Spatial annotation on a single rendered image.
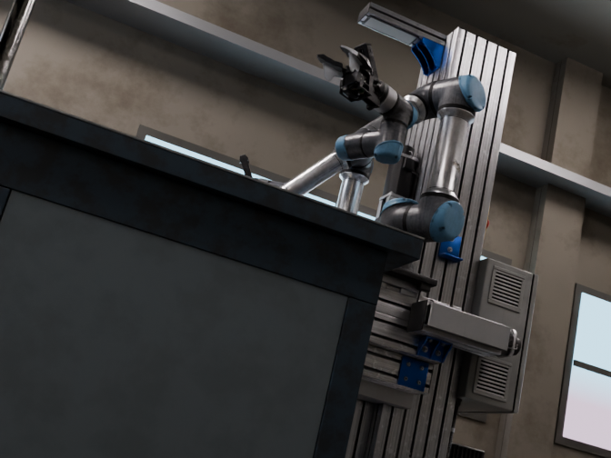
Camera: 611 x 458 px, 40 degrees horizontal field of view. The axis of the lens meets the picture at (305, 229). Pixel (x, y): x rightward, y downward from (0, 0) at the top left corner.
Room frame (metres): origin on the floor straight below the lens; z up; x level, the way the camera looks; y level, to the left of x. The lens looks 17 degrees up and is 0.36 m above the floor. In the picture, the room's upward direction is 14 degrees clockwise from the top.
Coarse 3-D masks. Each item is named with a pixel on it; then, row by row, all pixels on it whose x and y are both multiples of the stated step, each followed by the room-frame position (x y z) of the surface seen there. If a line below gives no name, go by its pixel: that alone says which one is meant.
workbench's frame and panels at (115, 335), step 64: (0, 128) 1.13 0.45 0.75; (64, 128) 1.13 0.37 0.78; (0, 192) 1.13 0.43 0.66; (64, 192) 1.16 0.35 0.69; (128, 192) 1.18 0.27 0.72; (192, 192) 1.21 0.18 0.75; (256, 192) 1.22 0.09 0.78; (0, 256) 1.14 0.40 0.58; (64, 256) 1.17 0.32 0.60; (128, 256) 1.19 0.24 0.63; (192, 256) 1.22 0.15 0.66; (256, 256) 1.24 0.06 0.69; (320, 256) 1.27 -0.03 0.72; (384, 256) 1.30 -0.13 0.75; (0, 320) 1.15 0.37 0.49; (64, 320) 1.18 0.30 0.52; (128, 320) 1.20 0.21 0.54; (192, 320) 1.23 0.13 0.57; (256, 320) 1.25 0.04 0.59; (320, 320) 1.28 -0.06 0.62; (0, 384) 1.16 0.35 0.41; (64, 384) 1.18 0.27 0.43; (128, 384) 1.21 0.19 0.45; (192, 384) 1.23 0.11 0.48; (256, 384) 1.26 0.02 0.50; (320, 384) 1.29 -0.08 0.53; (0, 448) 1.17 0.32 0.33; (64, 448) 1.19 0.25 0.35; (128, 448) 1.21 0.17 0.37; (192, 448) 1.24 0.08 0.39; (256, 448) 1.27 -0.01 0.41; (320, 448) 1.29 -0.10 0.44
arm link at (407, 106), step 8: (400, 96) 2.10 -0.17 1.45; (400, 104) 2.10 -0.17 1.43; (408, 104) 2.13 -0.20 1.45; (392, 112) 2.11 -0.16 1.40; (400, 112) 2.11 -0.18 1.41; (408, 112) 2.13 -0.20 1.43; (416, 112) 2.16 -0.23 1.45; (400, 120) 2.12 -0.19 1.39; (408, 120) 2.14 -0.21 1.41; (408, 128) 2.18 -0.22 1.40
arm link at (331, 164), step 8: (320, 160) 2.90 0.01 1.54; (328, 160) 2.88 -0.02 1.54; (336, 160) 2.88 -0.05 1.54; (360, 160) 2.90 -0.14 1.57; (368, 160) 2.93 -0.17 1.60; (312, 168) 2.89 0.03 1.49; (320, 168) 2.89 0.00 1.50; (328, 168) 2.89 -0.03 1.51; (336, 168) 2.90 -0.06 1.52; (344, 168) 2.92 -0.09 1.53; (296, 176) 2.91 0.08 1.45; (304, 176) 2.89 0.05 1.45; (312, 176) 2.89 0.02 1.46; (320, 176) 2.90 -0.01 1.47; (328, 176) 2.91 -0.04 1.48; (288, 184) 2.90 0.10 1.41; (296, 184) 2.90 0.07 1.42; (304, 184) 2.90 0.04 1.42; (312, 184) 2.91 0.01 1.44; (296, 192) 2.91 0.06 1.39; (304, 192) 2.92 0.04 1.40
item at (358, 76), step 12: (348, 72) 2.01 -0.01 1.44; (360, 72) 1.99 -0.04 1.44; (372, 72) 2.02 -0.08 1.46; (348, 84) 2.00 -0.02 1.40; (360, 84) 1.98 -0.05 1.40; (372, 84) 2.01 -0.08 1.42; (384, 84) 2.05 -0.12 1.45; (348, 96) 2.05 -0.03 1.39; (360, 96) 2.03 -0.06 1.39; (372, 96) 2.04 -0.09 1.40; (384, 96) 2.06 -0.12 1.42; (372, 108) 2.08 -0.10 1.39
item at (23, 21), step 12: (24, 0) 2.21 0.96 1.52; (12, 12) 2.21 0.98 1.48; (24, 12) 2.21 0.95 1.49; (12, 24) 2.20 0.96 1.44; (24, 24) 2.22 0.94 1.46; (0, 36) 2.21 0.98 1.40; (12, 36) 2.21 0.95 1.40; (0, 48) 2.21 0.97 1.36; (12, 48) 2.22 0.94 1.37; (0, 60) 2.21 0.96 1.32; (12, 60) 2.23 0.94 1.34; (0, 72) 2.21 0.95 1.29; (0, 84) 2.22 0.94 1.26
